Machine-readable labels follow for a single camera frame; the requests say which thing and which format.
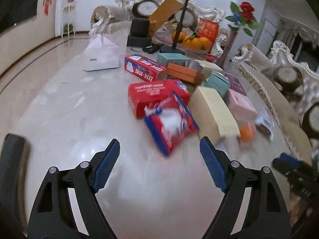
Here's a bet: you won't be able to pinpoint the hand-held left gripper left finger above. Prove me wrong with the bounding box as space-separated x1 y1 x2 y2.
28 138 120 239

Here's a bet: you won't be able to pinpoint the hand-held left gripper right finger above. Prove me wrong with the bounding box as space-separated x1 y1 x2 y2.
199 136 292 239

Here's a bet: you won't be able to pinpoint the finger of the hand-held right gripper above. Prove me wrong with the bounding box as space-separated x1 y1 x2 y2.
272 152 303 177

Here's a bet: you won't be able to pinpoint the black round bin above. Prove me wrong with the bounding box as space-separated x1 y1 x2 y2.
0 133 32 229

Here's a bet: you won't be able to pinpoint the orange box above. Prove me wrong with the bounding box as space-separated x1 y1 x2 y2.
166 63 207 85

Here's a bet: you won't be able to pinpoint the round sofa cushion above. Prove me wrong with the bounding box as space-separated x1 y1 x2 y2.
132 0 157 19
173 7 198 30
301 105 319 140
273 66 303 92

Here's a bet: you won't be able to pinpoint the white crumpled packet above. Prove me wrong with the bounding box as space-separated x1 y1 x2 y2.
255 108 275 140

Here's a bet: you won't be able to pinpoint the orange round object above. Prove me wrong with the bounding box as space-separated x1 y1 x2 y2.
238 123 257 143

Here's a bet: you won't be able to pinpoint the beige cardboard box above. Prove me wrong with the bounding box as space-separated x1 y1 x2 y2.
189 86 241 145

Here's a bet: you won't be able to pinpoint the red blue white box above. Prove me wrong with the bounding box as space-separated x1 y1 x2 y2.
143 92 200 157

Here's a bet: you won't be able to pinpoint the pink box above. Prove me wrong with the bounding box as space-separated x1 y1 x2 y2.
228 88 258 125

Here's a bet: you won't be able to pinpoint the beige fringed sofa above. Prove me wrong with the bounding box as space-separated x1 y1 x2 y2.
233 40 319 165

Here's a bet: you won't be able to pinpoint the large red box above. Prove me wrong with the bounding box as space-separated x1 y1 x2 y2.
128 80 192 119

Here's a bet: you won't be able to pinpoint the teal box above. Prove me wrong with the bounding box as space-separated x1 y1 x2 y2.
206 71 231 97
157 53 192 68

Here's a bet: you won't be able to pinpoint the purple box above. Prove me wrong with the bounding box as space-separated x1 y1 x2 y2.
225 73 247 96

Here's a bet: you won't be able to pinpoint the long red box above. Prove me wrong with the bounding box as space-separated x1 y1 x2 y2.
124 54 168 81

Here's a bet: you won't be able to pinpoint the pink white plastic bag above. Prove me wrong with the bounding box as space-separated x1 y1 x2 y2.
83 33 120 72

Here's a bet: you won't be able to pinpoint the dark purple glass vase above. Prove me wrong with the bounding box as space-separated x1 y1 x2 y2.
217 28 238 68

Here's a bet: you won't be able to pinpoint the orange fruit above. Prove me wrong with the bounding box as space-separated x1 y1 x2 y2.
172 31 187 43
201 37 213 51
189 37 203 50

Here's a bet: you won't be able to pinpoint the black remote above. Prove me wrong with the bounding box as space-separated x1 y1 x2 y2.
142 43 165 53

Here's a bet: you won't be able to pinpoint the beige curtain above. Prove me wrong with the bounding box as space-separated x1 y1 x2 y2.
282 20 319 63

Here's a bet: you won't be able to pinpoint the black flat box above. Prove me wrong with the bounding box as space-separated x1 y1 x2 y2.
127 35 152 47

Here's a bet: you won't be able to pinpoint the glass fruit tray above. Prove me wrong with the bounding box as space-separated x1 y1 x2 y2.
155 21 215 54

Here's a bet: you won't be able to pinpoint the red gift packet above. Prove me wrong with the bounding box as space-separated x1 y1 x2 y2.
197 17 220 48

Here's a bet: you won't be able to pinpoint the black cube box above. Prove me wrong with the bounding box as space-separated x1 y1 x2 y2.
130 19 150 37

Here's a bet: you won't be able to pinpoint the black phone stand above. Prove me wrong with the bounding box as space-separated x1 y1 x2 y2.
159 0 203 55

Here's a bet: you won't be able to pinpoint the white side table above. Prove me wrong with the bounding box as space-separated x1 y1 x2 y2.
60 1 76 39

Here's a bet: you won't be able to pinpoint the red artificial flowers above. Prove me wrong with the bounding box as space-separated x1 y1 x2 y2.
224 1 265 36

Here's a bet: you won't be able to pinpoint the black television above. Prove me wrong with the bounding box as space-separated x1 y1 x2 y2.
0 0 40 34

